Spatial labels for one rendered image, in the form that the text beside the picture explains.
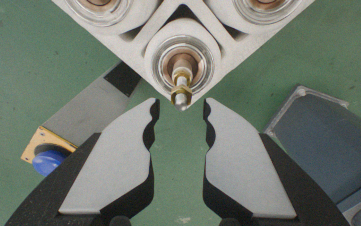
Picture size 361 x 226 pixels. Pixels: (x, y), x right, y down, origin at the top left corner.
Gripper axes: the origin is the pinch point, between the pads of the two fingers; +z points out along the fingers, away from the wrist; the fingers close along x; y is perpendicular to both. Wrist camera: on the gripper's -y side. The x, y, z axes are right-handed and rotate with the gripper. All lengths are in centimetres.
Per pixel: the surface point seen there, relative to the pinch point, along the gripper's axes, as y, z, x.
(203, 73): 1.2, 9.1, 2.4
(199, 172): 52, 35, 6
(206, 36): -2.8, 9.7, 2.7
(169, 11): -5.2, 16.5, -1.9
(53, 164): 8.7, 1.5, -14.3
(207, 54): -1.1, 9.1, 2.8
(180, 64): -0.4, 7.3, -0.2
